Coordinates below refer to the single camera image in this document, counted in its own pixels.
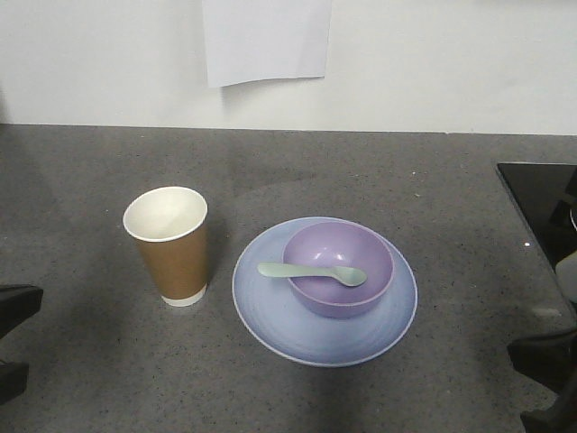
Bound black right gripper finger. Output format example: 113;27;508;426
520;383;576;432
507;328;576;392

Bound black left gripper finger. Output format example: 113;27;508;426
0;284;43;337
0;363;29;405

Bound brown paper cup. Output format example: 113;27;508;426
123;186;208;308

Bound mint green plastic spoon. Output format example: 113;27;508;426
257;262;368;287

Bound purple plastic bowl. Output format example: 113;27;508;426
282;221;395;318

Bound light blue plate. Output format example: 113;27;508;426
232;216;418;367

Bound black induction cooktop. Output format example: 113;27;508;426
497;162;576;267

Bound white paper sheet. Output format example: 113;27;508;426
202;0;332;88

